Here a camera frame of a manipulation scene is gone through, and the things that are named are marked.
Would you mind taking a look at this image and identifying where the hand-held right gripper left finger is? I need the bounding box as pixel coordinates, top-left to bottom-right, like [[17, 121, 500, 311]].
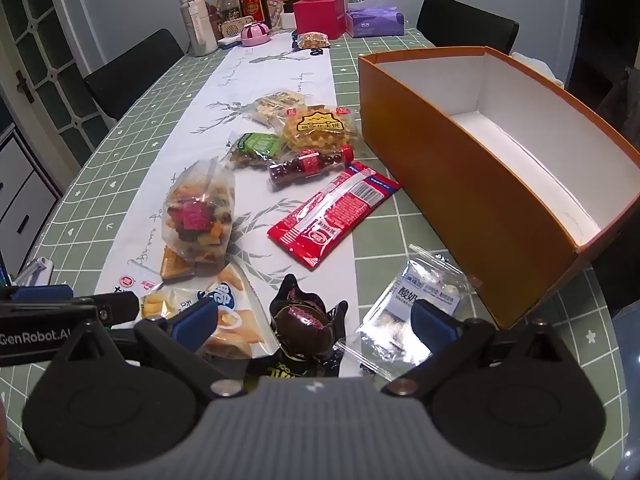
[[47, 300, 246, 398]]

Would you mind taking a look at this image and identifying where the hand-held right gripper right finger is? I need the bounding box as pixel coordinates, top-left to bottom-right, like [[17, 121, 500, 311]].
[[382, 299, 592, 397]]

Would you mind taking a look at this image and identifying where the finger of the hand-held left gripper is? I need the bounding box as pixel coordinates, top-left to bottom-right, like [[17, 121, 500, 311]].
[[70, 292, 140, 322], [0, 284, 75, 304]]

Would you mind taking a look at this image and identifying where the blue white chips packet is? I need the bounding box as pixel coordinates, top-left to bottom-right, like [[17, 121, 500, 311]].
[[111, 260, 281, 361]]

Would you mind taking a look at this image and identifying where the colourful dried fruit bag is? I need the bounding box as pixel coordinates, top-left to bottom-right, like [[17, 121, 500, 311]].
[[162, 157, 236, 278]]

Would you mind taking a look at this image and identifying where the dark chocolate snack packet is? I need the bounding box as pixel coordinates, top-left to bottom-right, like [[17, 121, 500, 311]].
[[270, 274, 349, 378]]

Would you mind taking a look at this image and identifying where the orange cardboard box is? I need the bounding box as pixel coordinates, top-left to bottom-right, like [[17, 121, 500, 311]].
[[357, 46, 640, 331]]

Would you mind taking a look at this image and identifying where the long red snack packet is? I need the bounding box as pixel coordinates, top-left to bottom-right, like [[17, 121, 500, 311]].
[[266, 161, 402, 272]]

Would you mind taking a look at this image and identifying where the yellow label waffle packet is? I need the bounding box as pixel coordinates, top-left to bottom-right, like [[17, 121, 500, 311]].
[[281, 105, 362, 153]]

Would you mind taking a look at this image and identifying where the clear puffed snack packet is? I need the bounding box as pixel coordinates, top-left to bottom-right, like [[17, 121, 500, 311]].
[[245, 90, 307, 128]]

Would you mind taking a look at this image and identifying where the white plastic item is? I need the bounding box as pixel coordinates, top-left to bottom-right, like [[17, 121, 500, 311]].
[[15, 257, 53, 283]]

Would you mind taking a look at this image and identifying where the clear white label packet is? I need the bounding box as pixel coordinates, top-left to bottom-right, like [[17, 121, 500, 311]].
[[336, 245, 473, 381]]

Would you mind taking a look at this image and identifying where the small orange triangular packet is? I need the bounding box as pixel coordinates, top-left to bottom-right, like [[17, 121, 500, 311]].
[[160, 246, 196, 281]]

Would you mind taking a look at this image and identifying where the white cabinet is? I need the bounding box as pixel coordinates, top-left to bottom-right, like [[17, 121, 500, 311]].
[[0, 125, 61, 271]]

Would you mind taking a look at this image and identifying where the green checkered tablecloth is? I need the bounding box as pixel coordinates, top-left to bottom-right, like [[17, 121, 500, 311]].
[[0, 25, 640, 480]]

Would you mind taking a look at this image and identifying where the green label nut packet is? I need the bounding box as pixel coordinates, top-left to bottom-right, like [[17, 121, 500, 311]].
[[227, 131, 288, 171]]

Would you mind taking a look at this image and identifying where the small chocolate candy bottle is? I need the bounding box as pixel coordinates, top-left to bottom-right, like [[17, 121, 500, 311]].
[[268, 145, 355, 192]]

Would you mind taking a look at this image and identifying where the white printed table runner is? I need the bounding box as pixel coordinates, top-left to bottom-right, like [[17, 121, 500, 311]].
[[95, 30, 361, 381]]

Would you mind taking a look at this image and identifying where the black chair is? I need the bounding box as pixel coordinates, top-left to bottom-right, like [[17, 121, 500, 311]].
[[84, 28, 186, 123], [416, 0, 521, 56]]

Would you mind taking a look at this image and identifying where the glass panel door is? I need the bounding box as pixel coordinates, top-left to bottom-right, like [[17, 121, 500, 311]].
[[0, 0, 106, 161]]

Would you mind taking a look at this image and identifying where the pink round container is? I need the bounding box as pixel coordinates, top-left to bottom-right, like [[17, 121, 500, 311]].
[[240, 22, 273, 47]]

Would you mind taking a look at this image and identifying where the white bottle with pink cap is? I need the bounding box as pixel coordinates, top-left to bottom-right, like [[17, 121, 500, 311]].
[[179, 0, 219, 57]]

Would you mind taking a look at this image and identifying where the small wooden speaker box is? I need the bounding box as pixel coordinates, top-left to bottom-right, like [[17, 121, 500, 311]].
[[218, 16, 256, 41]]

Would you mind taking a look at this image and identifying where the small mixed nut bag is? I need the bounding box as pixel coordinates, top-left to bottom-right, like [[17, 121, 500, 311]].
[[296, 31, 332, 51]]

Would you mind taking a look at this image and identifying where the purple tissue pack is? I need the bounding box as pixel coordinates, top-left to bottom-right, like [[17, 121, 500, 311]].
[[345, 0, 407, 38]]

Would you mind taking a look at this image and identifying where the pink box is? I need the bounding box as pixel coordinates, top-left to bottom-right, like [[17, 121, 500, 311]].
[[292, 0, 347, 40]]

